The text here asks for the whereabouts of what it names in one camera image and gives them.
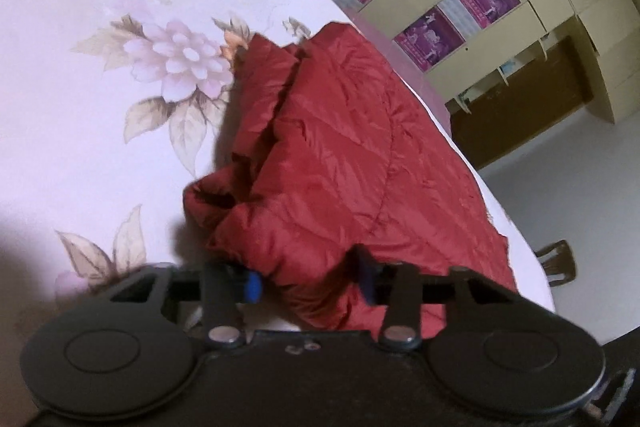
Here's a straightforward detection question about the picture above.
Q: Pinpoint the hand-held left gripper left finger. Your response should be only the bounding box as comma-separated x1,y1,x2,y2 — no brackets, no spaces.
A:
105,261,263,351

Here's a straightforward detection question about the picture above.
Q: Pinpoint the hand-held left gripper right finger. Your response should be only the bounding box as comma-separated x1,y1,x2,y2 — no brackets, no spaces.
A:
350,244,523,352

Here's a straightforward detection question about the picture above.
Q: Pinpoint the red down jacket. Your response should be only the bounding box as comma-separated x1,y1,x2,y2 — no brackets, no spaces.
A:
182,22,519,334

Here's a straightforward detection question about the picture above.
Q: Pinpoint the wooden chair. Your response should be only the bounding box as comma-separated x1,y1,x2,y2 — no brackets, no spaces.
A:
534,239,577,289

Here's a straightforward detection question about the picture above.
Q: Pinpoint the floral pink bed sheet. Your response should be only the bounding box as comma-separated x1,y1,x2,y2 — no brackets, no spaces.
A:
0,0,557,344

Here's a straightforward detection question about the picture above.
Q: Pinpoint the brown wooden door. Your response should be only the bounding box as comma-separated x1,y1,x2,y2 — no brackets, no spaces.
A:
449,36,595,170

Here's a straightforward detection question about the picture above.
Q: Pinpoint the cream corner shelf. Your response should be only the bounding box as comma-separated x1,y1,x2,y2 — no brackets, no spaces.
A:
444,31,553,116

